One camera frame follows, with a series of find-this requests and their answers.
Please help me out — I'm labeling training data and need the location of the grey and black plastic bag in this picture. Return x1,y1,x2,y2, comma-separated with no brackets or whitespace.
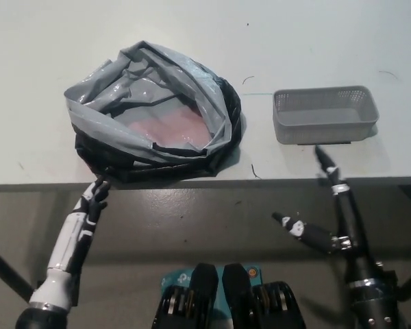
63,40,246,184

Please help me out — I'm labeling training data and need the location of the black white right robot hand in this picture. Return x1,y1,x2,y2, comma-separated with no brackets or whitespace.
272,145,386,288

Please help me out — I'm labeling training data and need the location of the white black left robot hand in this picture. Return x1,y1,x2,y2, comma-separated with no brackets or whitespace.
47,176,111,275

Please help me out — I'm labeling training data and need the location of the grey perforated rectangular plastic basket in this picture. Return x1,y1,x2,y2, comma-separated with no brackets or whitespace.
272,84,380,145

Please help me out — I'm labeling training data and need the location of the black table tape patch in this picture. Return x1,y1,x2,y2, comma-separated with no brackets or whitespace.
295,139,351,147

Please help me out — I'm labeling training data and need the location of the black teal robot torso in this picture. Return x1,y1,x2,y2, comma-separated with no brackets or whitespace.
150,262,306,329

